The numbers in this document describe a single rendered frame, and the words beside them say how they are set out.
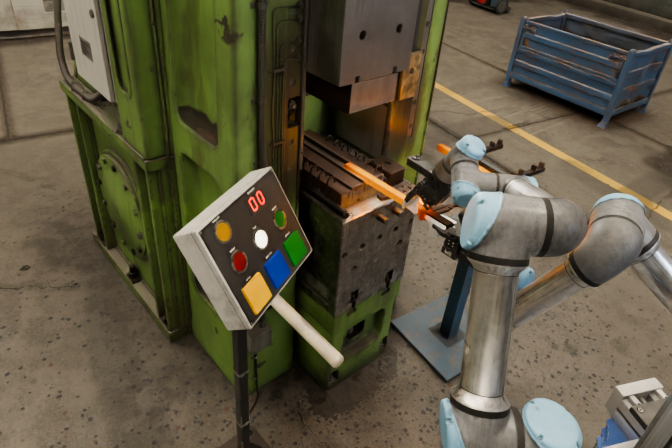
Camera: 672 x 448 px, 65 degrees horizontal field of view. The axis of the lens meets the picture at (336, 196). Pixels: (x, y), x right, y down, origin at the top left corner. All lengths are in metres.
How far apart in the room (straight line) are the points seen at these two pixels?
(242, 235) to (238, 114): 0.38
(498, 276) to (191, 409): 1.61
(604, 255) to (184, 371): 1.79
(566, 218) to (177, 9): 1.28
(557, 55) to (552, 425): 4.68
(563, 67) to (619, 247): 4.32
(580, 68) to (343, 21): 4.15
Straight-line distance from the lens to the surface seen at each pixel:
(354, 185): 1.77
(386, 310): 2.30
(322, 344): 1.70
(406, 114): 2.05
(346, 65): 1.52
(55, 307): 2.91
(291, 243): 1.44
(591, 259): 1.29
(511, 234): 1.01
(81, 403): 2.49
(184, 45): 1.81
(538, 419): 1.16
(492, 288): 1.04
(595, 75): 5.37
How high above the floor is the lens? 1.93
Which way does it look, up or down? 33 degrees down
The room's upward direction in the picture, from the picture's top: 5 degrees clockwise
